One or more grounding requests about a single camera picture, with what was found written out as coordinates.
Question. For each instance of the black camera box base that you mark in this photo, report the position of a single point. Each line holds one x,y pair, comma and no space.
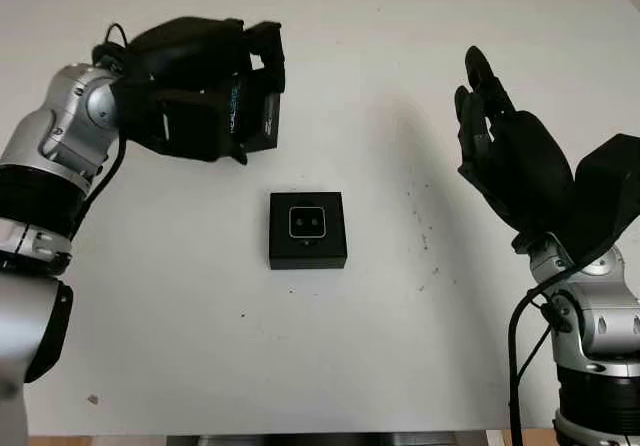
305,258

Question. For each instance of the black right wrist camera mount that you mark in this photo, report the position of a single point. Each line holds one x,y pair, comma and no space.
610,191

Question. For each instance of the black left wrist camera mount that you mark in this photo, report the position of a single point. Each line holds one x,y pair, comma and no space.
190,126

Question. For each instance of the dark grey robot torso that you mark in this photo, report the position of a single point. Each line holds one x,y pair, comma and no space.
325,440

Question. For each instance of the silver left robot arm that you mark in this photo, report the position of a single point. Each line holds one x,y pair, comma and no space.
50,136

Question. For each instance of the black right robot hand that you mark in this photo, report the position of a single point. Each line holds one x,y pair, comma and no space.
530,166

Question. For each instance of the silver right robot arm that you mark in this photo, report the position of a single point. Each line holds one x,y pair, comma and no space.
600,326

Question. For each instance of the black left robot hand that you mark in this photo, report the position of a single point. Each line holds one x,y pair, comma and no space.
190,46

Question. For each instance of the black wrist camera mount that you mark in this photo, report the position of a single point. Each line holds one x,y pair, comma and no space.
190,126
610,191

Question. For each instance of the black printed box lid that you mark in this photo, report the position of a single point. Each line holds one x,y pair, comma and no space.
255,116

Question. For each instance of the small silver depth camera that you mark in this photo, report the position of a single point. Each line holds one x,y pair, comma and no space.
307,222

